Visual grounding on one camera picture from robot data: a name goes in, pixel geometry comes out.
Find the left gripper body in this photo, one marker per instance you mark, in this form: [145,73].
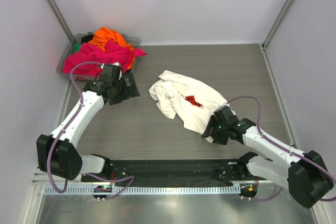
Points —
[121,93]

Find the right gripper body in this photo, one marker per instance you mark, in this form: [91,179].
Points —
[218,131]

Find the white t shirt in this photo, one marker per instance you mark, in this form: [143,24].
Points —
[190,99]

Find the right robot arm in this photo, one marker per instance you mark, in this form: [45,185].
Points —
[303,174]

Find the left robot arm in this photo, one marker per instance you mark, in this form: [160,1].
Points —
[57,152]

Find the pink t shirt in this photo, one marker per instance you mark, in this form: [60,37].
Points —
[93,54]

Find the orange t shirt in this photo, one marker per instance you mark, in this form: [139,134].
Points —
[114,46]

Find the green t shirt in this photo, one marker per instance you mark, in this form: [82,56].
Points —
[76,47]

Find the white slotted cable duct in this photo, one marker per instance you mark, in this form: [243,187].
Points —
[130,191]

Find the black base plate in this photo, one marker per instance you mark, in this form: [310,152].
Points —
[185,171]

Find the left aluminium frame post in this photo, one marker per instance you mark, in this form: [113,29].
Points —
[57,13]

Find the aluminium frame post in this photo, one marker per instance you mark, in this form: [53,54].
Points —
[284,10]
[57,13]

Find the right aluminium frame post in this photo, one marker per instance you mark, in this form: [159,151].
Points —
[284,10]

